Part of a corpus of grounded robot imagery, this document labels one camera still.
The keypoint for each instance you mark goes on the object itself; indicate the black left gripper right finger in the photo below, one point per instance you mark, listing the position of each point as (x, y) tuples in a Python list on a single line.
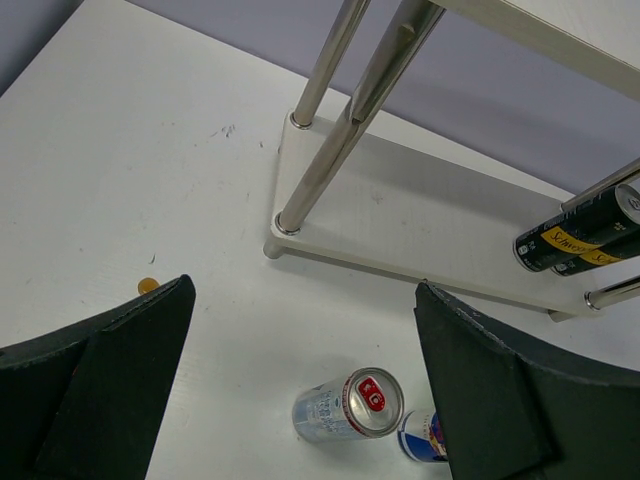
[(512, 406)]

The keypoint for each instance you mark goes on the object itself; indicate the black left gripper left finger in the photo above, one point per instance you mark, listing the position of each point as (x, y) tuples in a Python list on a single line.
[(87, 401)]

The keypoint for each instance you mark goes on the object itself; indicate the blue silver energy can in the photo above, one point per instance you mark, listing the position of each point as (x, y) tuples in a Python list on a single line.
[(421, 438), (368, 403)]

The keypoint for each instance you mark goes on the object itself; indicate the white two-tier shelf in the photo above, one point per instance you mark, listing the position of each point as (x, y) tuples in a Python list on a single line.
[(440, 212)]

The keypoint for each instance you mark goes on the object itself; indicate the small orange spot sticker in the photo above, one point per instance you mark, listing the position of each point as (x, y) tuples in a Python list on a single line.
[(147, 285)]

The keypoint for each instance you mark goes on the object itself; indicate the black Schweppes can right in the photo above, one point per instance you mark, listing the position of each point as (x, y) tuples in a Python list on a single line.
[(600, 257)]

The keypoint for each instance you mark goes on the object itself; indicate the black schweppes can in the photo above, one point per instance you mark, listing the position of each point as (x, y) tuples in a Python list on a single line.
[(611, 215), (600, 257)]

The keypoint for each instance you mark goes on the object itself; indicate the black Schweppes can left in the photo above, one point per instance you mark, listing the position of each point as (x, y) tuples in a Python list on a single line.
[(611, 215)]

